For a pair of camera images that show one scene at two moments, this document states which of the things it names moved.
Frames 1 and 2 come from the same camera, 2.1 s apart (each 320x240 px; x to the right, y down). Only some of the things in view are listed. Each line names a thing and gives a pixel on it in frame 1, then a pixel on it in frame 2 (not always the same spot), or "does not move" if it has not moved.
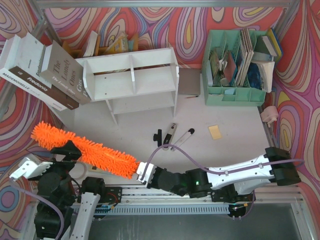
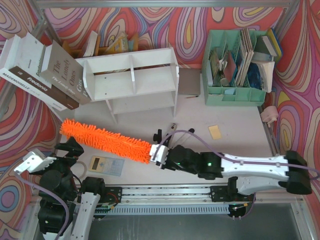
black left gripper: [66, 152] does not move
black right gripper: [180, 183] -> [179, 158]
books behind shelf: [92, 46] does not move
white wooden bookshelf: [133, 81] does not move
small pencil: [191, 97] does not move
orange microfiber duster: [92, 153] -> [100, 139]
